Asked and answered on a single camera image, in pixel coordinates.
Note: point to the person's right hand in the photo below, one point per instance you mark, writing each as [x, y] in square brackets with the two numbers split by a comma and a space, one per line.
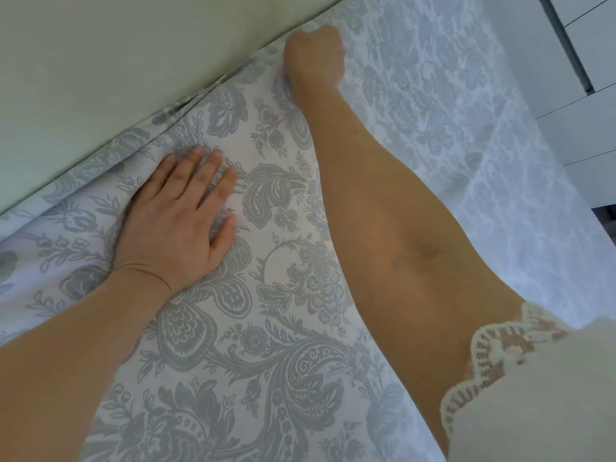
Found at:
[316, 57]

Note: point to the person's left forearm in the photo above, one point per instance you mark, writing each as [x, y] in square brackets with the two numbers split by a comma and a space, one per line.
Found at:
[67, 370]

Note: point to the person's white shirt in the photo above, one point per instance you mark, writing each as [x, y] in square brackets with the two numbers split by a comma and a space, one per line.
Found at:
[549, 399]

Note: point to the blue-grey cloth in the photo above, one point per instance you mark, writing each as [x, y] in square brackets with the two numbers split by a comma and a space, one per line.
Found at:
[289, 312]

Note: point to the person's left hand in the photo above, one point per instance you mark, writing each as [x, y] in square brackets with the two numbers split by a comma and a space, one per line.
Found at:
[178, 226]

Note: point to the person's right forearm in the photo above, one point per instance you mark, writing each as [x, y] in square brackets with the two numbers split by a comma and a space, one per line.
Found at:
[404, 245]

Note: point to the white wardrobe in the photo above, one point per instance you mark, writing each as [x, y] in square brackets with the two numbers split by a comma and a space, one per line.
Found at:
[582, 91]

